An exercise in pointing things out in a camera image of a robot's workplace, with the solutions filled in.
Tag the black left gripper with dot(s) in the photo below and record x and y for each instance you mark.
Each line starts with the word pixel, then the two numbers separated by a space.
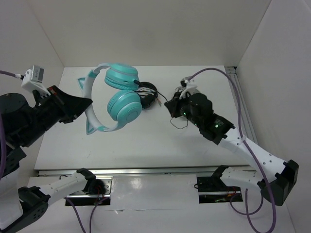
pixel 72 106

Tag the black wired headphones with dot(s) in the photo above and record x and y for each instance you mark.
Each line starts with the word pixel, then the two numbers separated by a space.
pixel 148 94

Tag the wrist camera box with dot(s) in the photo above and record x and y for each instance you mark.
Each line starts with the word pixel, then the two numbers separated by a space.
pixel 33 80
pixel 187 86

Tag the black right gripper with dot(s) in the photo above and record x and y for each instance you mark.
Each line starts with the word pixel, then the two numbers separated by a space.
pixel 172 106

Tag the teal cat-ear headphones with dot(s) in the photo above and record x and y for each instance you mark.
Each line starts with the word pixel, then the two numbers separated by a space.
pixel 124 107

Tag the aluminium side rail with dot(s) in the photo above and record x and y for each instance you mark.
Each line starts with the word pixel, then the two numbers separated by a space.
pixel 246 123

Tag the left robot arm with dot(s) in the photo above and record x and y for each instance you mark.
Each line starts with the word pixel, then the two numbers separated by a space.
pixel 20 126

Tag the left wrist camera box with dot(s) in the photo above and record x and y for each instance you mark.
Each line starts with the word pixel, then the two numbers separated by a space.
pixel 33 80

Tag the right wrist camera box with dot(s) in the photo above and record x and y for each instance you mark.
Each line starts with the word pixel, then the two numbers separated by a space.
pixel 187 86

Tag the aluminium table edge rail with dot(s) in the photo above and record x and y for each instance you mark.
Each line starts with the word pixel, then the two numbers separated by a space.
pixel 134 171

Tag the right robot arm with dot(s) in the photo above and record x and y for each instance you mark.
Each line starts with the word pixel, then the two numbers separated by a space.
pixel 274 177

